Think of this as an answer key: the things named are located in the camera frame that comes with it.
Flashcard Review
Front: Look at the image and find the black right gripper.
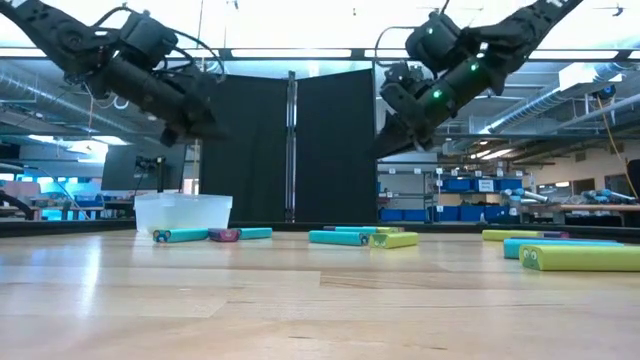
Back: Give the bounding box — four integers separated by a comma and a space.
372, 97, 451, 160

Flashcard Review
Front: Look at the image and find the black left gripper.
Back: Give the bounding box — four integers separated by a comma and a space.
160, 87, 230, 147

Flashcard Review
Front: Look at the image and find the metal shelving rack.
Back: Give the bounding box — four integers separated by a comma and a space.
377, 167, 532, 224

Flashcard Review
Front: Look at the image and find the black partition panel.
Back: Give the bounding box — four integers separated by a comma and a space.
294, 68, 379, 225
199, 73, 290, 224

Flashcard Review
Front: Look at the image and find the clear plastic bin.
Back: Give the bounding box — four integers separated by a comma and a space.
133, 193, 234, 234

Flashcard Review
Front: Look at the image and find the fluorescent ceiling light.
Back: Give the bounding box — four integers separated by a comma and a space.
468, 147, 516, 161

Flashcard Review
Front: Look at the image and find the dark background monitor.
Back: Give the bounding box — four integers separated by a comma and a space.
101, 143, 187, 192

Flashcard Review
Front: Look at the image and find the purple and teal bar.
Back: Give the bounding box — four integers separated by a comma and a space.
207, 228, 241, 243

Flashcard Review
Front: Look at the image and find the wooden workbench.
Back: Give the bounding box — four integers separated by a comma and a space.
519, 202, 640, 227

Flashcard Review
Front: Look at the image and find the black chair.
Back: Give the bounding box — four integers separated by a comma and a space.
626, 158, 640, 200

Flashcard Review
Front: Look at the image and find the ceiling fan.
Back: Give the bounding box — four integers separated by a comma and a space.
582, 2, 640, 17

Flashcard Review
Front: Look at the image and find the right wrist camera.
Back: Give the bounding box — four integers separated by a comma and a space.
378, 62, 426, 116

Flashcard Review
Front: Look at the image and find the black right camera cable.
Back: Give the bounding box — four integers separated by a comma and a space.
373, 24, 419, 69

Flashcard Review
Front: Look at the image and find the silver spiral ceiling duct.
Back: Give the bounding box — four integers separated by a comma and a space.
492, 59, 640, 132
0, 69, 169, 139

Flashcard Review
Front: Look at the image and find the white ceiling duct box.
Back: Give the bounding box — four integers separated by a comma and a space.
558, 62, 625, 92

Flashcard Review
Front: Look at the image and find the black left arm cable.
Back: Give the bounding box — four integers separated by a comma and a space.
0, 192, 39, 221

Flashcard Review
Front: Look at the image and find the yellow hanging cable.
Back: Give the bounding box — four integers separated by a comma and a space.
595, 97, 640, 199

